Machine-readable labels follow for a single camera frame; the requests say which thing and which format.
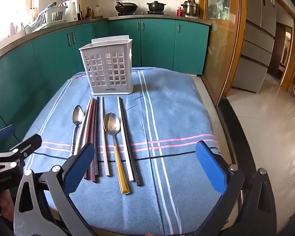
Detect white dish rack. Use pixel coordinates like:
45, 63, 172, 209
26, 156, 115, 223
24, 2, 69, 35

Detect wooden framed glass door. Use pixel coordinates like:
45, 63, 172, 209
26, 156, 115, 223
199, 0, 247, 104

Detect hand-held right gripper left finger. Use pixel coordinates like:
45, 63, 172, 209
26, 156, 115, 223
13, 142, 99, 236

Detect green kitchen cabinets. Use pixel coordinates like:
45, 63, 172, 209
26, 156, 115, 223
0, 18, 212, 140

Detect gold-handled metal spoon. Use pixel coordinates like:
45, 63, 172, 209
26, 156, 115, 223
103, 112, 130, 195

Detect white countertop appliance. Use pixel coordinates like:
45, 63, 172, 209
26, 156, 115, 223
64, 0, 79, 21

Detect silver metal spoon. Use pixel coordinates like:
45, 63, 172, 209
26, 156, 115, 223
69, 105, 84, 156

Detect black cooking pot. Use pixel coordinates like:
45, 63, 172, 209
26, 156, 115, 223
147, 1, 166, 13

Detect gas stove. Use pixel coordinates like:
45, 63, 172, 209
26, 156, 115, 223
115, 11, 165, 16

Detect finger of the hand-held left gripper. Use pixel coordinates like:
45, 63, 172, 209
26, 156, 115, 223
0, 134, 43, 175
0, 125, 16, 144

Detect white chopstick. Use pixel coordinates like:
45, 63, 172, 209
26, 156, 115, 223
117, 96, 134, 182
74, 97, 92, 156
100, 96, 113, 177

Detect blue striped cloth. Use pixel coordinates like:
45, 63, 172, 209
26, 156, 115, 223
22, 67, 223, 236

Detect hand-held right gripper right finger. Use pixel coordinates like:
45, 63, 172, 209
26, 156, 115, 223
195, 140, 277, 236

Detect stainless steel pot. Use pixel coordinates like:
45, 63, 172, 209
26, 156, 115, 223
181, 0, 199, 17

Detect grey refrigerator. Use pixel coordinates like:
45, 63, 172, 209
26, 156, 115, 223
232, 0, 277, 94

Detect white plastic utensil holder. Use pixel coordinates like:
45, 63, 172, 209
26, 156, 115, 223
79, 35, 134, 96

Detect black wok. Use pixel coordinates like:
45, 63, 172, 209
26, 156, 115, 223
114, 0, 138, 14

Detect person's left hand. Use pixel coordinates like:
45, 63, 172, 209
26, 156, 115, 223
0, 191, 15, 218

